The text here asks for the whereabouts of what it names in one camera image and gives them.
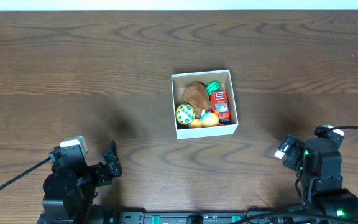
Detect red toy fire truck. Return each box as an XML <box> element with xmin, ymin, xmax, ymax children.
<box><xmin>210</xmin><ymin>91</ymin><xmax>230</xmax><ymax>123</ymax></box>

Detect orange and blue duck toy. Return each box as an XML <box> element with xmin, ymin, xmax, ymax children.
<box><xmin>188</xmin><ymin>109</ymin><xmax>223</xmax><ymax>128</ymax></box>

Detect yellow ball with blue letters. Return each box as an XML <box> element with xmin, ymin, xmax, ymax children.
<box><xmin>175</xmin><ymin>103</ymin><xmax>196</xmax><ymax>125</ymax></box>

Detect green round toy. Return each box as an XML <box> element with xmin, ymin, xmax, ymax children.
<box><xmin>206</xmin><ymin>80</ymin><xmax>221</xmax><ymax>96</ymax></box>

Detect brown plush toy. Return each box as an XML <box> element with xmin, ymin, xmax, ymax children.
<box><xmin>181</xmin><ymin>82</ymin><xmax>213</xmax><ymax>118</ymax></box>

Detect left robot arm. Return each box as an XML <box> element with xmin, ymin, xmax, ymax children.
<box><xmin>39</xmin><ymin>136</ymin><xmax>122</xmax><ymax>223</ymax></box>

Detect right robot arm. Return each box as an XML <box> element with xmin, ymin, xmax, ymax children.
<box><xmin>275</xmin><ymin>130</ymin><xmax>358</xmax><ymax>221</ymax></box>

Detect white cardboard box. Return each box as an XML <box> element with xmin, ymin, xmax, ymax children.
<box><xmin>171</xmin><ymin>70</ymin><xmax>238</xmax><ymax>139</ymax></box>

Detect left black cable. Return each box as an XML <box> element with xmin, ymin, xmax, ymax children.
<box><xmin>0</xmin><ymin>157</ymin><xmax>52</xmax><ymax>208</ymax></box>

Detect black cable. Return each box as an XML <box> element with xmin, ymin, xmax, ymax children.
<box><xmin>318</xmin><ymin>125</ymin><xmax>358</xmax><ymax>136</ymax></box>
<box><xmin>0</xmin><ymin>157</ymin><xmax>52</xmax><ymax>208</ymax></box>

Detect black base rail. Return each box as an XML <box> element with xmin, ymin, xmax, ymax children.
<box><xmin>79</xmin><ymin>203</ymin><xmax>351</xmax><ymax>224</ymax></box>

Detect right black cable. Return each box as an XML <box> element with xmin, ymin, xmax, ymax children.
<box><xmin>318</xmin><ymin>125</ymin><xmax>358</xmax><ymax>136</ymax></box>

